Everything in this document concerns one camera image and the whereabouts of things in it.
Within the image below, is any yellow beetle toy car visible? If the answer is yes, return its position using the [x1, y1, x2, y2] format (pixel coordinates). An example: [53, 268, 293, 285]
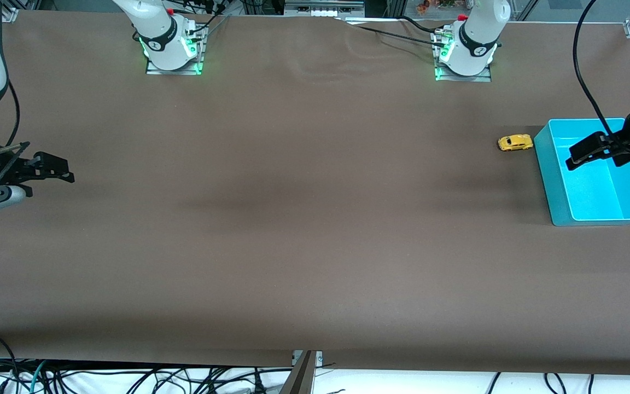
[498, 134, 534, 152]

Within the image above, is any teal plastic bin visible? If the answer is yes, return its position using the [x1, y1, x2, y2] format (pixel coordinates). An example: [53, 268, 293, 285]
[532, 118, 630, 228]

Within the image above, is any brown table cover mat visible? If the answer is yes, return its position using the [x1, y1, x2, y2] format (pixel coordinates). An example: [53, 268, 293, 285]
[0, 10, 630, 376]

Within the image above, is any white power strip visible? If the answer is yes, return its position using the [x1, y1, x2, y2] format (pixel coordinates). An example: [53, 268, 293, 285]
[283, 0, 366, 18]

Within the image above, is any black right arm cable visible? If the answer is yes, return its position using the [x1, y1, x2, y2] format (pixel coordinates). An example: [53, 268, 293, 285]
[3, 81, 21, 147]

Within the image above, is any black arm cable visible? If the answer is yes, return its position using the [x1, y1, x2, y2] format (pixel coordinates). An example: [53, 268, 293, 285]
[3, 81, 21, 147]
[573, 0, 622, 137]

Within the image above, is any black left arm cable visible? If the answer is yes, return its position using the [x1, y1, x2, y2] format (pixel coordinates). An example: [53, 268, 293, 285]
[573, 0, 622, 137]

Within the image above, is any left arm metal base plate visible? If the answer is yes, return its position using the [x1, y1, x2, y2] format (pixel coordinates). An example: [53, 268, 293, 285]
[434, 33, 493, 83]

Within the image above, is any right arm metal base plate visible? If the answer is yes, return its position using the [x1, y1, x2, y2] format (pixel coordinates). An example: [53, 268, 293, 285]
[145, 25, 205, 76]

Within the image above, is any teal floor cable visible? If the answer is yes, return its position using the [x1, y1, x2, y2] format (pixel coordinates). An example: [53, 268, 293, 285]
[28, 360, 49, 394]

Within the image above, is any black base power cable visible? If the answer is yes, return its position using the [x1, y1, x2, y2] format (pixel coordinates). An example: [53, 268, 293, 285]
[337, 15, 447, 45]

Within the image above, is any metal table edge bracket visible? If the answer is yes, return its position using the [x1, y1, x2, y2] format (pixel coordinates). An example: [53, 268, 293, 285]
[279, 350, 324, 394]

